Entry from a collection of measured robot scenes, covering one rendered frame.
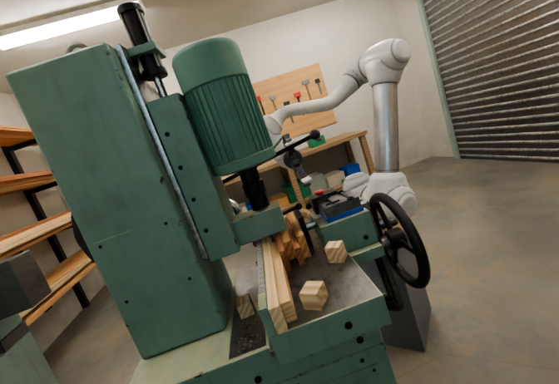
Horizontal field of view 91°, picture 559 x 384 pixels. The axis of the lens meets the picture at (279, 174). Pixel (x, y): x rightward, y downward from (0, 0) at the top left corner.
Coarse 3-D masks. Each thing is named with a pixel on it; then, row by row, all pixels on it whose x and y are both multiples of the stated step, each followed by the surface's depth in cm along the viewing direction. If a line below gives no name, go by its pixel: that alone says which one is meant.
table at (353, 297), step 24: (312, 240) 78; (312, 264) 65; (336, 264) 62; (336, 288) 53; (360, 288) 51; (312, 312) 49; (336, 312) 47; (360, 312) 48; (384, 312) 48; (288, 336) 47; (312, 336) 47; (336, 336) 48; (288, 360) 47
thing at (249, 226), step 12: (276, 204) 75; (240, 216) 76; (252, 216) 73; (264, 216) 74; (276, 216) 74; (240, 228) 73; (252, 228) 74; (264, 228) 74; (276, 228) 74; (240, 240) 74; (252, 240) 74
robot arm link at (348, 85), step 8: (344, 80) 127; (352, 80) 126; (336, 88) 127; (344, 88) 126; (352, 88) 127; (328, 96) 126; (336, 96) 125; (344, 96) 127; (296, 104) 122; (304, 104) 122; (312, 104) 123; (320, 104) 124; (328, 104) 125; (336, 104) 126; (280, 112) 119; (288, 112) 120; (296, 112) 122; (304, 112) 123; (312, 112) 125; (272, 120) 116; (280, 120) 119; (272, 128) 115; (280, 128) 118; (272, 136) 115; (280, 136) 118
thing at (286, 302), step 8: (272, 248) 72; (272, 256) 68; (280, 264) 62; (280, 272) 59; (280, 280) 55; (280, 288) 53; (288, 288) 52; (280, 296) 50; (288, 296) 49; (280, 304) 48; (288, 304) 48; (288, 312) 48; (288, 320) 49
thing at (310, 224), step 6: (294, 210) 78; (300, 216) 72; (300, 222) 71; (306, 222) 76; (312, 222) 75; (300, 228) 73; (306, 228) 71; (312, 228) 75; (306, 234) 72; (306, 240) 72; (312, 246) 72
